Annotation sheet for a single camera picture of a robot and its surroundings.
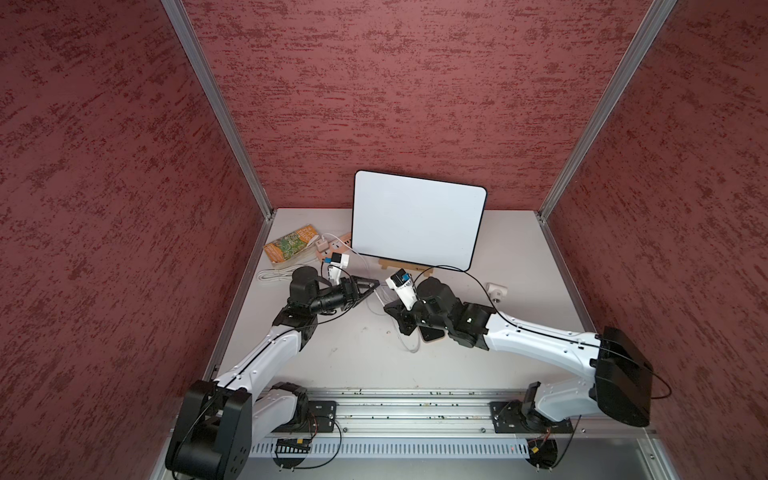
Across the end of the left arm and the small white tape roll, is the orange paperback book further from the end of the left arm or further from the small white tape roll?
the small white tape roll

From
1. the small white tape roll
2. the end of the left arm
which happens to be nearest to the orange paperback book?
the end of the left arm

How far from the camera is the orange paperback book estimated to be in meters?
1.05
